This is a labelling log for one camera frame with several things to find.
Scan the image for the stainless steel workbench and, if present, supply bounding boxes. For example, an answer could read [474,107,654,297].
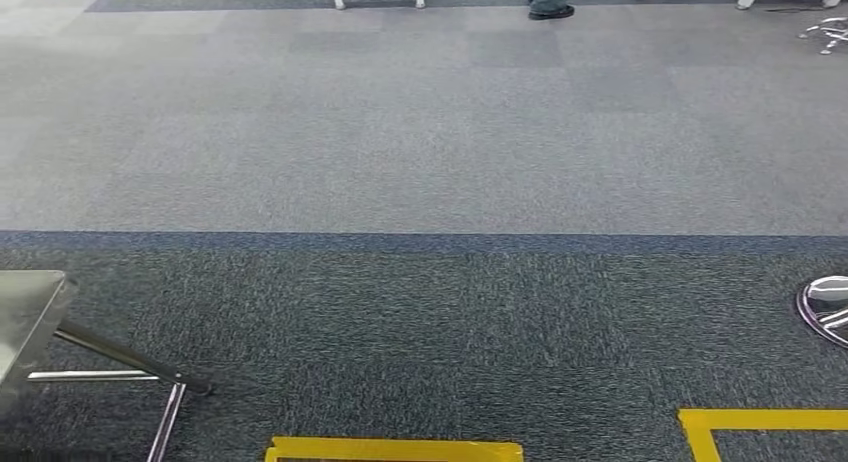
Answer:
[0,270,215,462]

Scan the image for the yellow floor tape square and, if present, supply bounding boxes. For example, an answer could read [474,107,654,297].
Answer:
[676,408,848,462]
[264,435,525,462]

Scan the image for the chrome chair base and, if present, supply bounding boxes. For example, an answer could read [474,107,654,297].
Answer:
[798,16,848,56]

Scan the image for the chrome stanchion post with base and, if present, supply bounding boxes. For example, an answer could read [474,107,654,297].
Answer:
[794,275,848,350]

